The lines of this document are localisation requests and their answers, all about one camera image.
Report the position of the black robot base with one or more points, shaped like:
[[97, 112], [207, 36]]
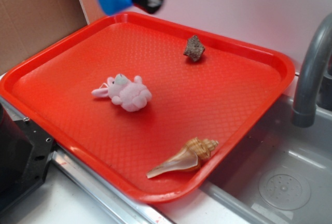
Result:
[[26, 150]]

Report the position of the brown rock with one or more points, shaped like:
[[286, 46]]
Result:
[[194, 49]]

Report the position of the pink plush bunny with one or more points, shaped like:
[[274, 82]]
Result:
[[130, 95]]

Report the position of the brown cardboard panel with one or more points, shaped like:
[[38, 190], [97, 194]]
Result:
[[29, 26]]

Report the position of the red plastic tray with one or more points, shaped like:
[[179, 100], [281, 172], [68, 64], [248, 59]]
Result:
[[220, 97]]

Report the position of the tan conch seashell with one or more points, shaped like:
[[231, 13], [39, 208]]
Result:
[[188, 158]]

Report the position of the grey sink faucet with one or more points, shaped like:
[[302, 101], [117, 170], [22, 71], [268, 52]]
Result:
[[314, 83]]

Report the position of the grey plastic sink basin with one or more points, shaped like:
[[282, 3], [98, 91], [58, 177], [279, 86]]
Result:
[[278, 173]]

